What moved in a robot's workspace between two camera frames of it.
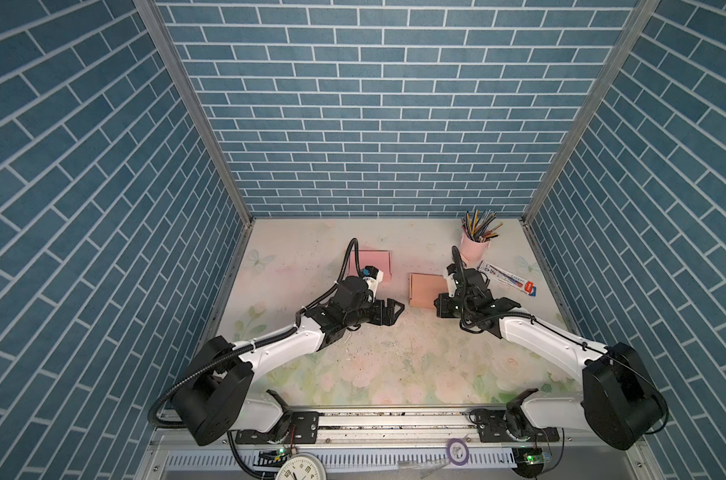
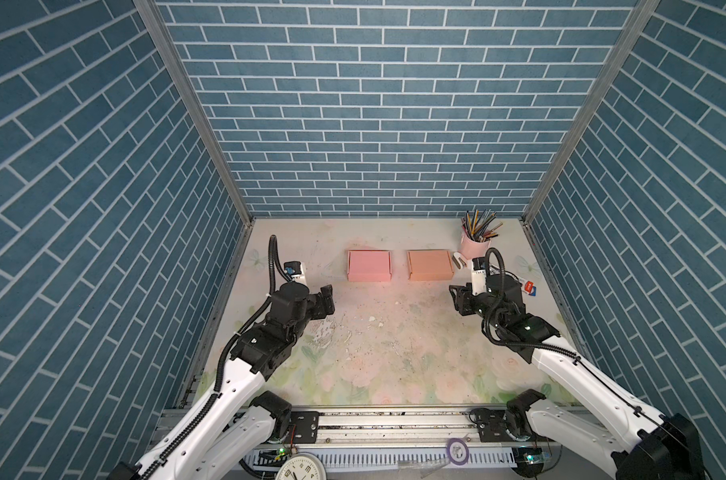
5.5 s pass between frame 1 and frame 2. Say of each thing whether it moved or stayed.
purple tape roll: stayed
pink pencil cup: stayed
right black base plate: stayed
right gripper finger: moved
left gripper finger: moved
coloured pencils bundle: stayed
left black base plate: stayed
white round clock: stayed
